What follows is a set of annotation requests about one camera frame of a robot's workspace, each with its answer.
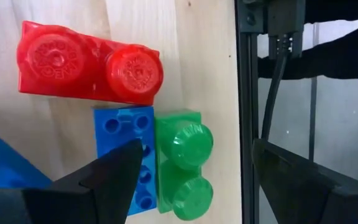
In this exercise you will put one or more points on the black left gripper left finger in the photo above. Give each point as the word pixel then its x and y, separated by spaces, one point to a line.
pixel 98 193

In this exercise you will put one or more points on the large red two-stud block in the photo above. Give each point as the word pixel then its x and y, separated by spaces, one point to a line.
pixel 85 68

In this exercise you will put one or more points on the black aluminium table frame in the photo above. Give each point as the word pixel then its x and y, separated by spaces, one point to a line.
pixel 247 93

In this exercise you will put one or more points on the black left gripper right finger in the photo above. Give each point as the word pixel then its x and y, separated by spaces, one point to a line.
pixel 306 199

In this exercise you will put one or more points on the blue block with holes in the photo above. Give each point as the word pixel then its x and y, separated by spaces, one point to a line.
pixel 123 124

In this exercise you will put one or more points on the large green two-stud block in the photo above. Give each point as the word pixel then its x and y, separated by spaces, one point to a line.
pixel 182 146

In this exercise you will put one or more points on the black support beam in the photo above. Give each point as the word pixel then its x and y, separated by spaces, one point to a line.
pixel 337 59

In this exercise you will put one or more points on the table-level camera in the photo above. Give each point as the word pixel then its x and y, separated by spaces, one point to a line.
pixel 286 15

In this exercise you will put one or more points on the large blue toy block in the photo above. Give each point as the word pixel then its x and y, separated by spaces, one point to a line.
pixel 5 168

